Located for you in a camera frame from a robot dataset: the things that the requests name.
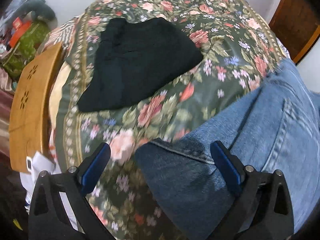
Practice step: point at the green fabric storage box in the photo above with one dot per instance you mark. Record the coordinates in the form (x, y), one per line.
(25, 49)

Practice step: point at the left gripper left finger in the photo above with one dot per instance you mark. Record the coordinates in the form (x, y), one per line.
(47, 216)

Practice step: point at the black folded garment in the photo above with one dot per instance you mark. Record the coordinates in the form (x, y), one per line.
(134, 60)

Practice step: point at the grey plush toy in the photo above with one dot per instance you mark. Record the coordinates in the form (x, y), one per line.
(39, 10)

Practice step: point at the blue denim jeans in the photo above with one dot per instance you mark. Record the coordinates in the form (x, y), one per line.
(276, 126)

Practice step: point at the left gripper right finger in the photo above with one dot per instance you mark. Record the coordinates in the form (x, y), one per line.
(262, 207)

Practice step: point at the brown wooden door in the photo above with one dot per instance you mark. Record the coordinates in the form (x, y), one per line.
(297, 26)

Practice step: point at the orange box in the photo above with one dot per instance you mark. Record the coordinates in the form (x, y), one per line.
(20, 28)

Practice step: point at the floral bed quilt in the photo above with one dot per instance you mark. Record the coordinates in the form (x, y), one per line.
(238, 47)

